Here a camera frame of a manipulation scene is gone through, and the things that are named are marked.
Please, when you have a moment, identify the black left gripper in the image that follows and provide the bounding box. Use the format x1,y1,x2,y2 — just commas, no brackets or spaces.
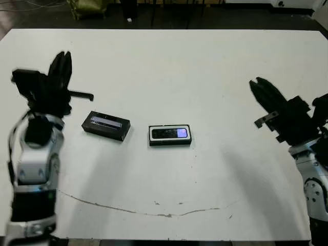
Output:
27,51,94,118

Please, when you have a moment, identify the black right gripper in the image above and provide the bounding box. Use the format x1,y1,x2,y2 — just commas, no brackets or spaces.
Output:
249,77,321,147

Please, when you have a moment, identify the black box lid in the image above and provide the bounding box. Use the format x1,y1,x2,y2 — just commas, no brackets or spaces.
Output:
81,110,132,142

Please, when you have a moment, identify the black slim camera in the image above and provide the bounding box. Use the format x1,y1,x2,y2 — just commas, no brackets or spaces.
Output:
151,128,189,139

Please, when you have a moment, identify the black box with white insert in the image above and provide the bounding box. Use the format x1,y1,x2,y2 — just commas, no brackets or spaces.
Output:
148,124,193,147

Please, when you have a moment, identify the olive green bag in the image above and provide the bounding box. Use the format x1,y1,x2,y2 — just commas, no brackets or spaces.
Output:
67,0,107,22

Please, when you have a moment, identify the white cabinet with black knob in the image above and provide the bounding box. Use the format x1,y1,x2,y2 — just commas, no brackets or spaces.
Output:
270,0,315,10

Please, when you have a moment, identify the white board panel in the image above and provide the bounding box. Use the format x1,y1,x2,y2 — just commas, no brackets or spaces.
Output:
311,0,328,31

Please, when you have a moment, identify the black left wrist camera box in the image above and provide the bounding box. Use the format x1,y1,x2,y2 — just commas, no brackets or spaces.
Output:
11,69,49,103

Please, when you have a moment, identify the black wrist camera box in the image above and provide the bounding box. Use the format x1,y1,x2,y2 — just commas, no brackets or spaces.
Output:
11,69,49,103
311,93,328,122

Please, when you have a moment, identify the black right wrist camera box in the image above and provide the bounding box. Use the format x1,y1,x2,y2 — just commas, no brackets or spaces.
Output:
311,93,328,122

